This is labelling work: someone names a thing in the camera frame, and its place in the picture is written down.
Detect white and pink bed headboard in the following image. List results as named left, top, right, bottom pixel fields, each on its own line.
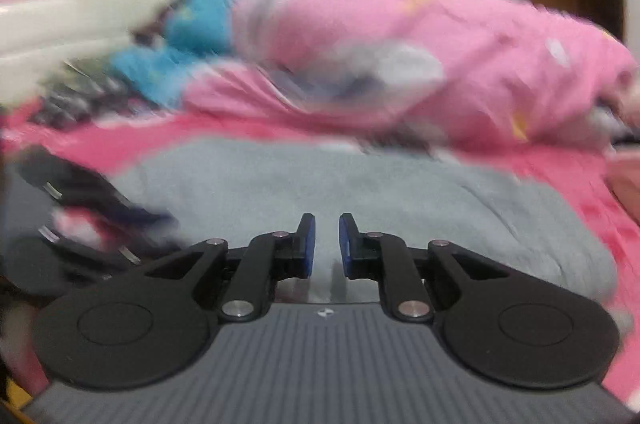
left=0, top=0, right=201, bottom=75

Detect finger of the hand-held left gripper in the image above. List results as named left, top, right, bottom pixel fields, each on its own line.
left=40, top=224, right=168, bottom=272
left=15, top=147, right=178, bottom=230

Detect pink and teal floral duvet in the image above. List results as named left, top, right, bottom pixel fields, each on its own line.
left=110, top=0, right=640, bottom=150

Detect black and white plaid shirt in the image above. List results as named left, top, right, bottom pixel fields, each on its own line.
left=30, top=64, right=131, bottom=125

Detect pale pink folded garment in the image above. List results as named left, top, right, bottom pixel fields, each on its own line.
left=605, top=149, right=640, bottom=225

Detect green patterned pillow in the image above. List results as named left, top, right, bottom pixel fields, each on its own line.
left=62, top=54, right=118, bottom=80

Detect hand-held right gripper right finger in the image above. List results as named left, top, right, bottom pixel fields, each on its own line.
left=339, top=213, right=506, bottom=324

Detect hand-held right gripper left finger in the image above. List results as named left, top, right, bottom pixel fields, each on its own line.
left=145, top=213, right=317, bottom=322

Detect maroon cloth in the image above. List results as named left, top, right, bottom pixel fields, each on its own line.
left=132, top=0, right=176, bottom=50

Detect grey sweatpants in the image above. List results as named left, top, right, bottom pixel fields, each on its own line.
left=112, top=139, right=618, bottom=305

